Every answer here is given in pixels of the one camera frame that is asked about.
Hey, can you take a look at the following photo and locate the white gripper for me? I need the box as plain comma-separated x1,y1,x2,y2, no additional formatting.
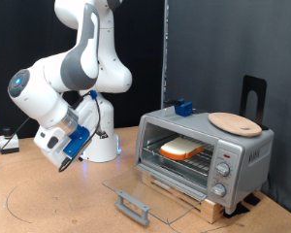
42,96,102,169

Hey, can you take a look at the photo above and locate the white bread slice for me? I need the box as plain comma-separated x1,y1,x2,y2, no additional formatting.
159,136,206,161

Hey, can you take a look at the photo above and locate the silver oven timer knob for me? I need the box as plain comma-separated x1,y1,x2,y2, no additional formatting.
210,183,227,198

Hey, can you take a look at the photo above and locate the silver oven temperature knob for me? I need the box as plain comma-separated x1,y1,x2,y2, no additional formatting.
215,161,231,178

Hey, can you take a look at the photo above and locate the silver toaster oven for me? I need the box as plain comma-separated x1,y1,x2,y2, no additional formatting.
134,104,275,216

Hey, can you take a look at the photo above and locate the black curtain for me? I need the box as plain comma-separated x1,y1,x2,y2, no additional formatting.
0,0,168,139

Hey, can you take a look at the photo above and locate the vertical metal pole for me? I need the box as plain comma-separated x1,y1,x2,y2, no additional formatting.
161,0,171,110

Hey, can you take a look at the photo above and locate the grey curtain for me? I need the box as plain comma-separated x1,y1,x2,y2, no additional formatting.
166,0,291,219

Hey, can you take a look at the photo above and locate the oval wooden cutting board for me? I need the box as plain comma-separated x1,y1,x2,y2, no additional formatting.
208,112,263,138

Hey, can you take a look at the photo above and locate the wooden slatted riser block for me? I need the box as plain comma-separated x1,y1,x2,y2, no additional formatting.
141,171,226,224

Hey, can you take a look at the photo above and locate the black metal bookend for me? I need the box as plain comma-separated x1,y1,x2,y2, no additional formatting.
240,75,270,131

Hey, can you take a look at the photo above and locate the black foam pad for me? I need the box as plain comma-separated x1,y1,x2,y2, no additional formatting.
243,192,262,207
222,202,251,219

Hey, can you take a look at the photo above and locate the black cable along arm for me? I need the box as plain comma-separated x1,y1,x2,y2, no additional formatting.
57,96,103,173

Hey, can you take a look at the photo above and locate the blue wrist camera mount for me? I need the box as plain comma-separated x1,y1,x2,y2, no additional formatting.
62,125,91,159

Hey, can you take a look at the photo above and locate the long hanging black cable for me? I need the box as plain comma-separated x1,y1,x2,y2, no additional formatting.
0,116,32,169

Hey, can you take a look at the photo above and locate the wire oven rack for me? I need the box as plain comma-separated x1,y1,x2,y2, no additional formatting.
142,133,216,175

